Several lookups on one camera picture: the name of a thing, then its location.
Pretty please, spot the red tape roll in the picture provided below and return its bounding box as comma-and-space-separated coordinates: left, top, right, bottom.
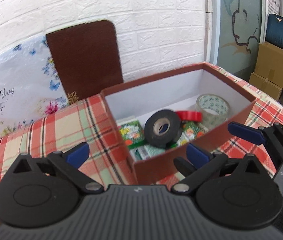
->
175, 111, 202, 122

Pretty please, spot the black tape roll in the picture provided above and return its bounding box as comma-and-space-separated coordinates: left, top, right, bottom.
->
144, 109, 182, 149

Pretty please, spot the blue tape roll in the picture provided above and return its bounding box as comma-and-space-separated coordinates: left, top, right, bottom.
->
158, 123, 170, 134

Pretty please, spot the plaid bed blanket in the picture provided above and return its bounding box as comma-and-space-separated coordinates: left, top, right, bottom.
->
0, 62, 283, 185

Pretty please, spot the small cardboard box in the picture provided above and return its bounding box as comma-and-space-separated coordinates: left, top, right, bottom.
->
249, 72, 282, 101

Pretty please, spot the clear patterned tape roll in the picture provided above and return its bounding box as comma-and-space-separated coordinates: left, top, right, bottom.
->
195, 94, 230, 130

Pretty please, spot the white box under green box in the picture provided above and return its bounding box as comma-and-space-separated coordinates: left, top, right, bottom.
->
130, 145, 165, 161

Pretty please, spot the brown cardboard storage box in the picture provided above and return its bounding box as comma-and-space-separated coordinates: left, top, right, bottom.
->
101, 63, 256, 185

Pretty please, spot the large cardboard box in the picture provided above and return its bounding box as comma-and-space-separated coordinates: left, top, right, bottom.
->
254, 42, 283, 89

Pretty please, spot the floral plastic bag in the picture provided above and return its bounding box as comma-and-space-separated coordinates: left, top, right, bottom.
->
0, 36, 68, 138

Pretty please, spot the dark blue bag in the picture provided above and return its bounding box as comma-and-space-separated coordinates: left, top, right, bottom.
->
265, 14, 283, 49

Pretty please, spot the brown wooden headboard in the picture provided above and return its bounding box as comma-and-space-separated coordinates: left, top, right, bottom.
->
46, 20, 123, 105

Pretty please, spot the painted grey door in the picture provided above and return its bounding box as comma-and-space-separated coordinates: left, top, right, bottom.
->
212, 0, 282, 73

